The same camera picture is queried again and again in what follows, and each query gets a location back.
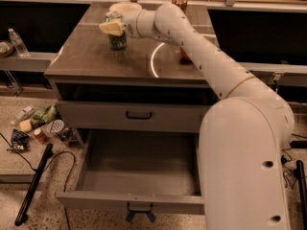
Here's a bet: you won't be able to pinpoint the plastic bottle on floor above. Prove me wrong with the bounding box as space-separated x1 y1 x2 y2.
11 105 35 126

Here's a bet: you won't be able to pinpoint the white bowl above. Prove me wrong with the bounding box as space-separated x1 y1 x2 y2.
109 2 142 15

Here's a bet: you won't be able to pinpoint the green chip bag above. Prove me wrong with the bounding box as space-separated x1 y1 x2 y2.
33 105 58 124

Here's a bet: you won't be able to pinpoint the black floor cable right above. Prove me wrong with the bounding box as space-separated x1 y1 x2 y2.
279 132 307 190

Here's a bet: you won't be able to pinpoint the red apple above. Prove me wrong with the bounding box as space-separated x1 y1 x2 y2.
180 47 191 61

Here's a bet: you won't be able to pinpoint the bowl on left ledge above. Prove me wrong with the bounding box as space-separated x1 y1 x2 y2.
0 41 14 58

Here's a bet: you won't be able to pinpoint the grey drawer cabinet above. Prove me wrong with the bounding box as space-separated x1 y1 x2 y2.
45 3 218 145

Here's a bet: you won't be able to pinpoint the red soda can on floor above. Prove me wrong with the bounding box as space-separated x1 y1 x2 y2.
34 128 48 144

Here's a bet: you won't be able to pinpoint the dark cans on floor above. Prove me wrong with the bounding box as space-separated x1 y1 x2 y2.
59 127 79 148

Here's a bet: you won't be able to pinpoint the black bar right edge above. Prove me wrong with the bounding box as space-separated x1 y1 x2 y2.
295 160 307 230

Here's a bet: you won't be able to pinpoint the clear plastic water bottle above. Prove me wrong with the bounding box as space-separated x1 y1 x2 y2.
9 28 30 57

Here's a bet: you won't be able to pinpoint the brown patterned soda can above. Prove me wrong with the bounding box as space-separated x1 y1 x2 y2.
172 0 187 12

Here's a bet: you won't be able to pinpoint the yellow sponge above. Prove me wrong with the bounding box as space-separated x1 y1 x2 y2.
19 119 33 132

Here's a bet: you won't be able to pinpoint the closed upper grey drawer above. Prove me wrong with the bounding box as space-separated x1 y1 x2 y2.
57 101 208 132

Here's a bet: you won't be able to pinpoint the black bar on floor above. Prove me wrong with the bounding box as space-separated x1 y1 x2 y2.
14 144 53 226

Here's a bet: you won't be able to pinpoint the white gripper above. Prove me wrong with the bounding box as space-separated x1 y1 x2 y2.
99 10 157 38

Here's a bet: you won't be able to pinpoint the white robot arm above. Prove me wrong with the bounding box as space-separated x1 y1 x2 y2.
100 2 295 230

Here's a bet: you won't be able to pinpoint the green soda can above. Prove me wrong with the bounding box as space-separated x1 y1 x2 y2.
106 11 127 50

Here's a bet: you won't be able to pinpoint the open lower grey drawer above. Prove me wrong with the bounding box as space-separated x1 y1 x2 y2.
57 129 204 218

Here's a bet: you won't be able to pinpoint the blue snack bag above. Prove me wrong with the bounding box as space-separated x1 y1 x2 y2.
9 129 30 152

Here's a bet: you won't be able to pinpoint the white patterned cup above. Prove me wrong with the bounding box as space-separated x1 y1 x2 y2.
50 120 64 134

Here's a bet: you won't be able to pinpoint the black floor cable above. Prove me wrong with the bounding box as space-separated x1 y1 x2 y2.
279 132 307 190
0 131 77 230

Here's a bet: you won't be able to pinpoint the black floor cable left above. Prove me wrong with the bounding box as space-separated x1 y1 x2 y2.
0 131 77 230

